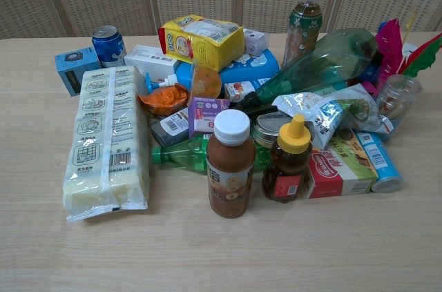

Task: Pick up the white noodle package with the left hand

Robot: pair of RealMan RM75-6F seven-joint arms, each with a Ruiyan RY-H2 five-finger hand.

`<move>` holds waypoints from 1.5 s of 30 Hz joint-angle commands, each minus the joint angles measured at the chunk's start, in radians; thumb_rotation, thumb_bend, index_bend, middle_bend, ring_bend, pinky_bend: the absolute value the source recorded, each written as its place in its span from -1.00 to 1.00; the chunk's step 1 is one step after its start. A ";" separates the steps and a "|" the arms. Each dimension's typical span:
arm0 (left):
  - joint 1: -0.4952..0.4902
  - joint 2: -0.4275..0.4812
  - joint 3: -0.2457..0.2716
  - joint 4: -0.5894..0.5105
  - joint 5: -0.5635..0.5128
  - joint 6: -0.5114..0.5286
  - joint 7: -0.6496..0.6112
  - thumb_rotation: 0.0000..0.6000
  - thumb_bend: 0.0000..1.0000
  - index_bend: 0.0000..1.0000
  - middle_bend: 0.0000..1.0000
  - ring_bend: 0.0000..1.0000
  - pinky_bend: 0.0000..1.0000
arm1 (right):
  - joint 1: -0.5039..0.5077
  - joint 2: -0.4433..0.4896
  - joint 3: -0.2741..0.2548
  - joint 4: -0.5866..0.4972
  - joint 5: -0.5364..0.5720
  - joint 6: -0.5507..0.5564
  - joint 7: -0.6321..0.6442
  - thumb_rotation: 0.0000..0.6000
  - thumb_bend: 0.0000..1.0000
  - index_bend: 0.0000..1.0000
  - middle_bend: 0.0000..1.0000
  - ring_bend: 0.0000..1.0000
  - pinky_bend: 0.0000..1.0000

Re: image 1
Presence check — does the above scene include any clear glass jar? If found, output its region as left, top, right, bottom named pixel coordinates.
left=375, top=74, right=423, bottom=140

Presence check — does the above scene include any white sponge multipack bag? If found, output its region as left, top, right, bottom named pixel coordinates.
left=61, top=66, right=151, bottom=222

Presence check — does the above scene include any red green cardboard box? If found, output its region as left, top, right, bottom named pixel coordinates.
left=305, top=128, right=379, bottom=199

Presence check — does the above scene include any brown milk tea bottle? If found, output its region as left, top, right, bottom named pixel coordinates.
left=206, top=109, right=257, bottom=220

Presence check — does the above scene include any grey barcode box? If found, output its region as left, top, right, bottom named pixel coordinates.
left=149, top=108, right=191, bottom=146

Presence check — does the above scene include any colourful feather shuttlecock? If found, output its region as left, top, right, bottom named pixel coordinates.
left=357, top=18, right=442, bottom=95

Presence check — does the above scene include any blue pump lotion bottle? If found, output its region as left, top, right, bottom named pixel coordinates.
left=144, top=48, right=280, bottom=95

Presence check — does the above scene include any yellow snack bag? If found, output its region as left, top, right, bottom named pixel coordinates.
left=157, top=14, right=245, bottom=72

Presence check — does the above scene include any purple small carton box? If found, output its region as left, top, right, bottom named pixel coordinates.
left=188, top=97, right=231, bottom=139

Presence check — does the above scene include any small red white milk carton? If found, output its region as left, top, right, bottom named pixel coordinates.
left=224, top=80, right=258, bottom=102

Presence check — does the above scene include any green tea bottle white cap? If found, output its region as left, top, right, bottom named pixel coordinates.
left=281, top=0, right=324, bottom=68

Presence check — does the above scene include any small green plastic bottle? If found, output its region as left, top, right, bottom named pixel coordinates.
left=151, top=133, right=273, bottom=175

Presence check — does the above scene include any large green plastic bottle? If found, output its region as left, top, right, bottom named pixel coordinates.
left=230, top=28, right=378, bottom=110

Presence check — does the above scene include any blue soda can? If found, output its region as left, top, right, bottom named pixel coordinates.
left=91, top=25, right=127, bottom=68

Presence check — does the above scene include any silver foil snack bag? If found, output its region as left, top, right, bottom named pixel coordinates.
left=271, top=83, right=395, bottom=151

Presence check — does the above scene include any round metal tin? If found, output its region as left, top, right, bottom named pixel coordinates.
left=253, top=111, right=294, bottom=147

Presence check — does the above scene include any black marker pen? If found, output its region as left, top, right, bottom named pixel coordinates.
left=241, top=104, right=279, bottom=117

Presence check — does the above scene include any orange crinkled snack packet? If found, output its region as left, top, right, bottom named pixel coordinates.
left=136, top=83, right=190, bottom=117

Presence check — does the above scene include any light blue cylinder can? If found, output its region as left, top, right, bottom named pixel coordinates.
left=354, top=130, right=404, bottom=193

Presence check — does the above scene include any small white lavender box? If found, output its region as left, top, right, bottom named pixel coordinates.
left=242, top=28, right=269, bottom=57

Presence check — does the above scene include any fruit jelly cup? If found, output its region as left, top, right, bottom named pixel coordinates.
left=189, top=59, right=223, bottom=99

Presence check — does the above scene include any honey bear bottle yellow cap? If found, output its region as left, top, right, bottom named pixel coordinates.
left=261, top=114, right=314, bottom=204

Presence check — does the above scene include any white toothpaste box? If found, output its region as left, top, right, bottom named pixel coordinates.
left=124, top=44, right=182, bottom=79

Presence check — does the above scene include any light blue cardboard box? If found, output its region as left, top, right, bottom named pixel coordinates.
left=54, top=47, right=102, bottom=97

